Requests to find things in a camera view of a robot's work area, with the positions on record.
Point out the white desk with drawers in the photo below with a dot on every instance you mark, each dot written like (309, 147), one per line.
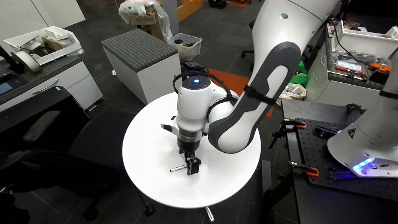
(79, 82)

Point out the white parts container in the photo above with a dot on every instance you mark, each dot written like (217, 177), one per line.
(365, 41)

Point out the orange cabinet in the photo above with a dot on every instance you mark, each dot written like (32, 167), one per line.
(188, 8)

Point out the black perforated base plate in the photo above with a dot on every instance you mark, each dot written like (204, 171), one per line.
(321, 143)

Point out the green object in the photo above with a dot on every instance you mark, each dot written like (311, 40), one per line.
(299, 78)

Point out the orange floor mat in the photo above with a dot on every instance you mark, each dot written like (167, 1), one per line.
(232, 81)

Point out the grey perforated box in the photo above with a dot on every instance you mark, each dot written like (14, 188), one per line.
(141, 70)

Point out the white plastic bag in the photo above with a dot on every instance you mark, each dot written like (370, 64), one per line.
(137, 8)

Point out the white box with clutter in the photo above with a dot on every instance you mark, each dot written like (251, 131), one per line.
(63, 51)

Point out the tape roll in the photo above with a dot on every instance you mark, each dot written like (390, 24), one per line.
(27, 61)

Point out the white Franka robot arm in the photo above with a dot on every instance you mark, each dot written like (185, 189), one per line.
(269, 82)

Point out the black office chair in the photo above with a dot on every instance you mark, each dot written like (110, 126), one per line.
(50, 157)

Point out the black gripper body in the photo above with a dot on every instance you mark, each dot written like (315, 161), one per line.
(190, 144)

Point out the orange black clamp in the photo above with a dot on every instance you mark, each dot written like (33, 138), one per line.
(309, 169)
(297, 124)

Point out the clear plastic bin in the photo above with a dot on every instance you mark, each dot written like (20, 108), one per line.
(188, 49)

